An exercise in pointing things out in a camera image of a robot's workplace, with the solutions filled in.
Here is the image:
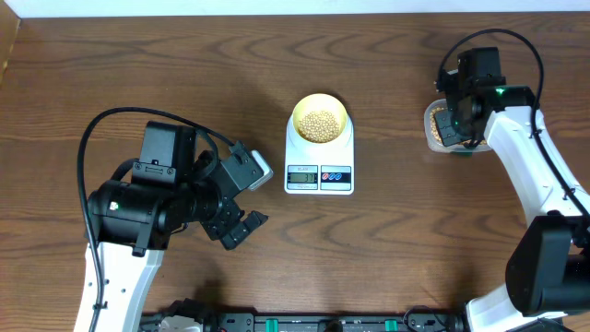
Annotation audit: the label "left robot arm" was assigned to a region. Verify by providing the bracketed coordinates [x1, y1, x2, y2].
[75, 121, 273, 331]

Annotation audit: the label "white digital kitchen scale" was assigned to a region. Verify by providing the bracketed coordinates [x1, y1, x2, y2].
[284, 115, 355, 195]

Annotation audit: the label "soybeans in bowl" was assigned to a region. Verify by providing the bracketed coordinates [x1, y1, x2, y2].
[299, 111, 340, 144]

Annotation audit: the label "yellow plastic bowl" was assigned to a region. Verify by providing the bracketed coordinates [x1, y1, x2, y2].
[292, 93, 348, 142]

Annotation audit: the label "clear plastic bean container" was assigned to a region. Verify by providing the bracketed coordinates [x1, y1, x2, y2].
[424, 99, 491, 153]

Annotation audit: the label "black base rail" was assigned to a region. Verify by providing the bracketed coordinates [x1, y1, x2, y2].
[138, 299, 468, 332]

